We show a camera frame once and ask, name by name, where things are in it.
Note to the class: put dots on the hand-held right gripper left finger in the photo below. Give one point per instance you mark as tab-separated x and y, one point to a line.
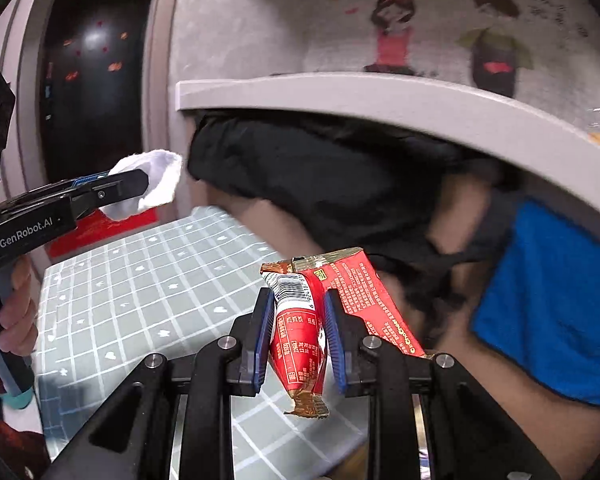
262	340

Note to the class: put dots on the black hanging cloth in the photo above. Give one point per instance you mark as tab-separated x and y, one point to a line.
330	180

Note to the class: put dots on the blue towel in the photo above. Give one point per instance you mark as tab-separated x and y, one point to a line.
555	300

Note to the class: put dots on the black door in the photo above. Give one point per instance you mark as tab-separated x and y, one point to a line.
90	110

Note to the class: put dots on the person's left hand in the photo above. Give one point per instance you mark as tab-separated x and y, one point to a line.
20	320

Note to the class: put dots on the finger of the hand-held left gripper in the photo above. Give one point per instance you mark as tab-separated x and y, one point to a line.
90	181
115	191

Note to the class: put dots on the cartoon girl wall sticker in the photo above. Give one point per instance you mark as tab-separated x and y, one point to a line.
392	40

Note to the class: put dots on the red floor mat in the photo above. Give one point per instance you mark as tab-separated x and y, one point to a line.
80	240

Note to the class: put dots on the grey stone counter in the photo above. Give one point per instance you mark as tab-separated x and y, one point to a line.
380	95

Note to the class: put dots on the black script wall sticker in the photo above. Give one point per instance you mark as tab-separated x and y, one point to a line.
545	7

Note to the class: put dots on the red bar wrapper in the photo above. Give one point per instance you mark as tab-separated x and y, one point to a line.
297	340

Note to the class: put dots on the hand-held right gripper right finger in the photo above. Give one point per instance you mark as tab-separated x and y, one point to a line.
336	345

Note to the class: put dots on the red and yellow snack packet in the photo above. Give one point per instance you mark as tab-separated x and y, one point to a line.
375	300

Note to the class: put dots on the green checked tablecloth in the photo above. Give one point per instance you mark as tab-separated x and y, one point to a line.
145	300

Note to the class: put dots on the cartoon boy wall sticker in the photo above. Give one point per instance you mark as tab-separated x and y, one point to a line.
497	55

